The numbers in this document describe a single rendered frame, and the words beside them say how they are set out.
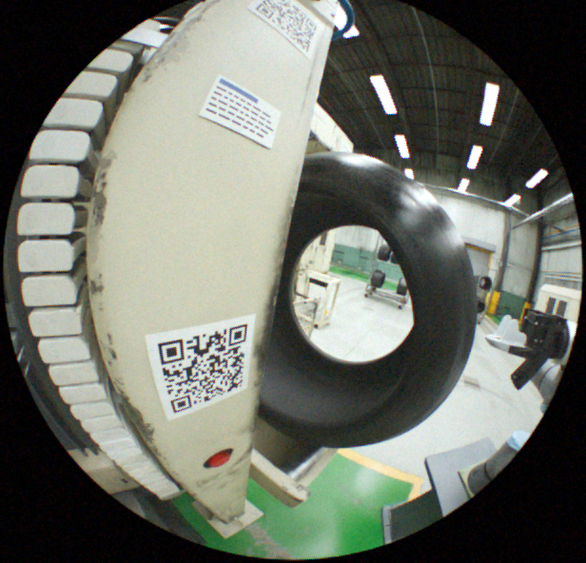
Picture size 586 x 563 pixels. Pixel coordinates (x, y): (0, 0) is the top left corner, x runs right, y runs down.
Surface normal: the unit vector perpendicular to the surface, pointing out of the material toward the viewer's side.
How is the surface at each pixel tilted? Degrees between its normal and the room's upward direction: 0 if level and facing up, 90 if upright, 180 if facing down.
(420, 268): 84
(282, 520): 0
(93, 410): 90
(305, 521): 0
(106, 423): 90
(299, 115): 90
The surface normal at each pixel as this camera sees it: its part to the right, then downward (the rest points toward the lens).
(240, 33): 0.76, 0.25
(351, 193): -0.52, -0.13
